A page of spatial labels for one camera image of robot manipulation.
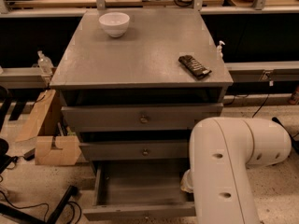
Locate grey bottom drawer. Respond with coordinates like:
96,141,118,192
83,159,195,221

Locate grey middle drawer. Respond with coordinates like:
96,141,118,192
79,140,189,161

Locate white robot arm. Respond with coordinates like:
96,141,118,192
181,118,292,224

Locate black floor cable bundle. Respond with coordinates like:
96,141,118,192
250,93,271,119

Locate white pump bottle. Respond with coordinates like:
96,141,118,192
217,40,225,58

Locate grey top drawer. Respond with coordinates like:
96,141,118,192
62,103,223,133

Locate grey wooden drawer cabinet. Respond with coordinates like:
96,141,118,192
50,8,234,175

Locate black stand leg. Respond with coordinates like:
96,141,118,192
272,117,299,155
0,185,79,224

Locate black chair base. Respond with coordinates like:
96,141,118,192
0,85,20,175

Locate clear sanitizer bottle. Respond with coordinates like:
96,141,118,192
37,50,53,75

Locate grey drawer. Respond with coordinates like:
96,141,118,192
83,159,195,221
62,103,223,133
79,140,189,161

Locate black right stand leg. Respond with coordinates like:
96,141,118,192
272,117,299,155

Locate cardboard box piece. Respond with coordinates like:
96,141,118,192
35,136,81,166

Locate dark snack bar wrapper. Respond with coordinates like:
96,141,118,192
178,55,211,79

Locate white ceramic bowl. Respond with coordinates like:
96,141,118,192
99,12,130,37

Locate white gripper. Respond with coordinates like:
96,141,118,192
180,170,193,193

